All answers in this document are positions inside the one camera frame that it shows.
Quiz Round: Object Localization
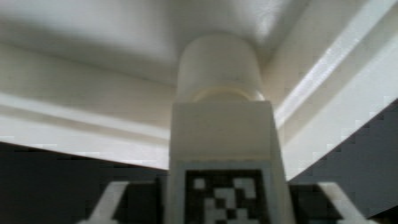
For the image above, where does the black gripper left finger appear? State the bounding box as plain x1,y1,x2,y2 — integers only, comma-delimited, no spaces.
76,181,161,224

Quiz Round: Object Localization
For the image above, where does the white table leg with tag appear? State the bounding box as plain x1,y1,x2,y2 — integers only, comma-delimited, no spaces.
165,34,296,224

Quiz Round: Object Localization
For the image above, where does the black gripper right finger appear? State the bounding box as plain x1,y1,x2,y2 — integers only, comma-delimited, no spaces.
289,182,378,224

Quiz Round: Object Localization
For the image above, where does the white square tabletop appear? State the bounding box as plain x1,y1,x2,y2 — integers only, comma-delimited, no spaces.
0,0,398,168

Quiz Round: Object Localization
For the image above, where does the white right fence bar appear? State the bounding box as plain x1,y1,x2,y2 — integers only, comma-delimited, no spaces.
273,39,398,181

